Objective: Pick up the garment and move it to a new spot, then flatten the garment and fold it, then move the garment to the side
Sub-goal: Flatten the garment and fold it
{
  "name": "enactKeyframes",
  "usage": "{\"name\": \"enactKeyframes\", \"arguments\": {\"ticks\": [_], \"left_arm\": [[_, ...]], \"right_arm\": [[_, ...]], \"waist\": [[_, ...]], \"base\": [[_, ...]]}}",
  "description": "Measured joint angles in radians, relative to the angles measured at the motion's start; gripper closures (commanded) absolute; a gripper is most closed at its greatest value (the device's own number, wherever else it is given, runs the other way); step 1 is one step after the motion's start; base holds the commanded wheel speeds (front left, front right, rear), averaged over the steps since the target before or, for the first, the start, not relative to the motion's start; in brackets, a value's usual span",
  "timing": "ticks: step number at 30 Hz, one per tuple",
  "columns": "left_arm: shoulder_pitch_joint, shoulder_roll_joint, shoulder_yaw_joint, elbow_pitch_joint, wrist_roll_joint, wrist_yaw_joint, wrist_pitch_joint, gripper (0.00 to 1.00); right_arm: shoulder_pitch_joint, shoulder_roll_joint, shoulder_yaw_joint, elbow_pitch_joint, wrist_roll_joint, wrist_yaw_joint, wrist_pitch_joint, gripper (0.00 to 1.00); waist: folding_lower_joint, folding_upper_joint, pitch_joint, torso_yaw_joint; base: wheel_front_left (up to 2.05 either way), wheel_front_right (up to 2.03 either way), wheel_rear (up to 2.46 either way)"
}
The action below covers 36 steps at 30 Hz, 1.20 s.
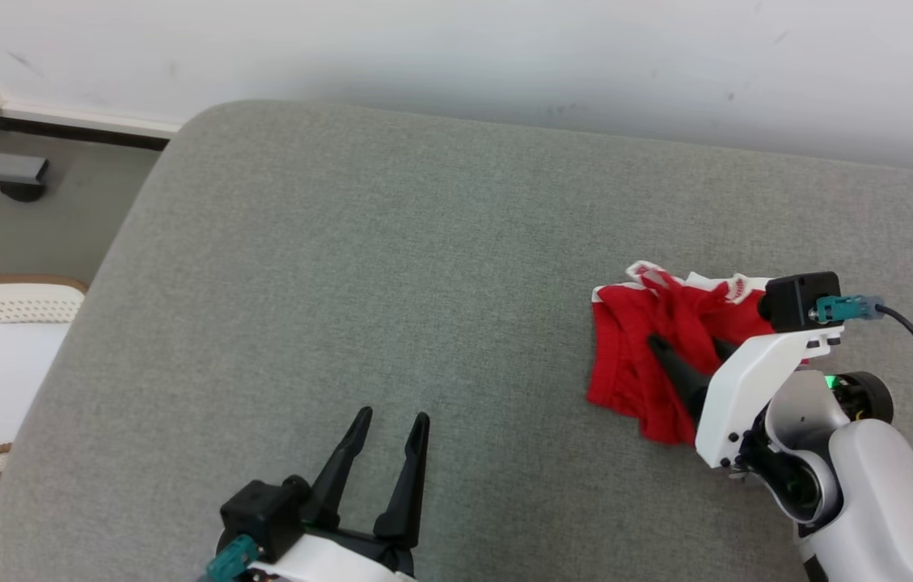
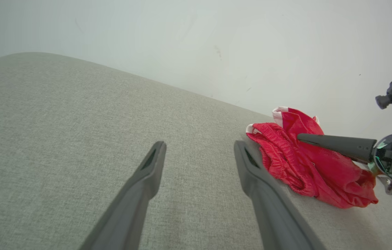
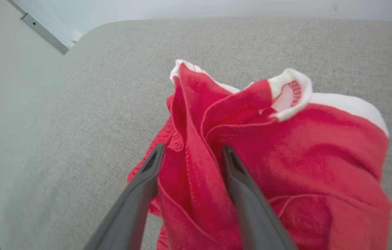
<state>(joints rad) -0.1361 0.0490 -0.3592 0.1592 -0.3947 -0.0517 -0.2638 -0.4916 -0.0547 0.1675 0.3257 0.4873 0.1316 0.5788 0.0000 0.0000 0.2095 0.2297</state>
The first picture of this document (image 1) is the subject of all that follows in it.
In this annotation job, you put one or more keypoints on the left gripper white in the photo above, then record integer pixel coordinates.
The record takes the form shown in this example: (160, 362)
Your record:
(327, 562)

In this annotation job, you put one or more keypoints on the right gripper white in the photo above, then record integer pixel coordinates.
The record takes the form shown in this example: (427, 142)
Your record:
(739, 396)

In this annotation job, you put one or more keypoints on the red shorts white stripe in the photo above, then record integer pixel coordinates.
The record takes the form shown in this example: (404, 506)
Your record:
(626, 364)

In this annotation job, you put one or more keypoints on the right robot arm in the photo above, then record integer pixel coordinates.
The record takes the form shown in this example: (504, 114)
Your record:
(885, 501)

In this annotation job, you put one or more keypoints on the white perforated laundry basket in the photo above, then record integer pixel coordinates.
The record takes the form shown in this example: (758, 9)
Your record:
(11, 303)

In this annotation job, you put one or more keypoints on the black caster foot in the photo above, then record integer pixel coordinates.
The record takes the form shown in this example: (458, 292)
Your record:
(21, 191)

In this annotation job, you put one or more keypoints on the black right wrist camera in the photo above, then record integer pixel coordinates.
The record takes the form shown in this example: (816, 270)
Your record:
(800, 301)

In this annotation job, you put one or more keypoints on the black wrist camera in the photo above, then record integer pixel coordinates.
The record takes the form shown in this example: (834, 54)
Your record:
(800, 301)
(262, 513)

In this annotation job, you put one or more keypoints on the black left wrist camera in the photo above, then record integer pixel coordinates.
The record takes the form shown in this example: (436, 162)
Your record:
(262, 513)

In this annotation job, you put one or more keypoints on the teal right camera connector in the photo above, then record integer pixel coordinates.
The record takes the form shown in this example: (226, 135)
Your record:
(844, 308)

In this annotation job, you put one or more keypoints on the teal camera connector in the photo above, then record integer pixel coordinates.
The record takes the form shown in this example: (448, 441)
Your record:
(230, 559)
(844, 308)

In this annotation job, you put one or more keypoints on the teal left camera connector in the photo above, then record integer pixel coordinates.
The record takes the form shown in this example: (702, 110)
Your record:
(230, 559)

